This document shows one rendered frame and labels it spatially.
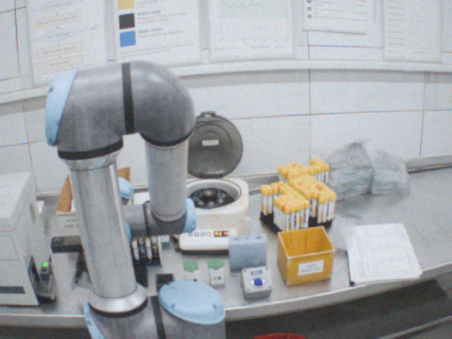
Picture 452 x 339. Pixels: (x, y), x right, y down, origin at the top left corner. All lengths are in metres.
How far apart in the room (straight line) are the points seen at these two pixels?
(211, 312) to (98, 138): 0.36
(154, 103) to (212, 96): 1.00
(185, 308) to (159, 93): 0.37
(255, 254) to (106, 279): 0.63
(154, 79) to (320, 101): 1.14
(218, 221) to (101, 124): 0.81
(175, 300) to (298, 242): 0.62
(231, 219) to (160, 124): 0.77
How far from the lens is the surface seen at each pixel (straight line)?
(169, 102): 0.75
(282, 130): 1.81
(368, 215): 1.70
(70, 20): 1.67
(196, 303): 0.89
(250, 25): 1.68
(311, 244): 1.45
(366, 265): 1.42
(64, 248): 1.25
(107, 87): 0.73
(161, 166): 0.88
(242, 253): 1.38
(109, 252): 0.82
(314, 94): 1.80
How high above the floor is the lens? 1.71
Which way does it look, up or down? 24 degrees down
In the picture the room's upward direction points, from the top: 3 degrees counter-clockwise
